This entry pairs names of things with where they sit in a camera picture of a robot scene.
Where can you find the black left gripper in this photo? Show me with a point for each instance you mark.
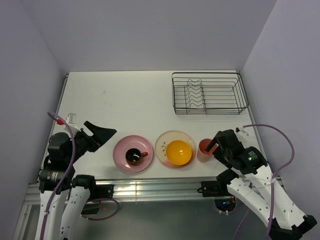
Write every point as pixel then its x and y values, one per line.
pixel 100 135

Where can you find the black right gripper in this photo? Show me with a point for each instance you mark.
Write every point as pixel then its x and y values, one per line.
pixel 217 155

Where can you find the pink plastic cup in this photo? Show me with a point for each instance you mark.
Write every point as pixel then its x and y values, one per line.
pixel 202 155

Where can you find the yellow bowl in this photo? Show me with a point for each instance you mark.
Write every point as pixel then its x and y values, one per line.
pixel 178 152

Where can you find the orange and black teacup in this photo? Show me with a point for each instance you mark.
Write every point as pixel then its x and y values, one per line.
pixel 134 156

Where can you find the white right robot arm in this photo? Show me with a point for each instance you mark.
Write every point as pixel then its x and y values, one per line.
pixel 249 178

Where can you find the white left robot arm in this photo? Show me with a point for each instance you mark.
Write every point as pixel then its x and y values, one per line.
pixel 63 194

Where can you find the cream and pink floral plate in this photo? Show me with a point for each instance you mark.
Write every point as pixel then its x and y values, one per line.
pixel 163 142

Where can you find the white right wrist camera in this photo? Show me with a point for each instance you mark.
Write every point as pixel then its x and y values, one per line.
pixel 241 131

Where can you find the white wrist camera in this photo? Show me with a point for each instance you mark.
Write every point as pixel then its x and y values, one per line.
pixel 71 121
pixel 241 131

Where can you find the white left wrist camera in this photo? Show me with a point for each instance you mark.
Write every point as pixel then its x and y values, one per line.
pixel 71 121

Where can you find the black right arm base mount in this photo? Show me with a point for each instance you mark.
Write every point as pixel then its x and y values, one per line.
pixel 223 200

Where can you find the black wire dish rack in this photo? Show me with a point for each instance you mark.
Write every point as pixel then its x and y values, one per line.
pixel 208 93

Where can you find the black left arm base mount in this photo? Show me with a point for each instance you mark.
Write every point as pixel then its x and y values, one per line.
pixel 102 191

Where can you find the aluminium table rail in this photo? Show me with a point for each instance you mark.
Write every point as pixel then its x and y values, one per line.
pixel 154 190

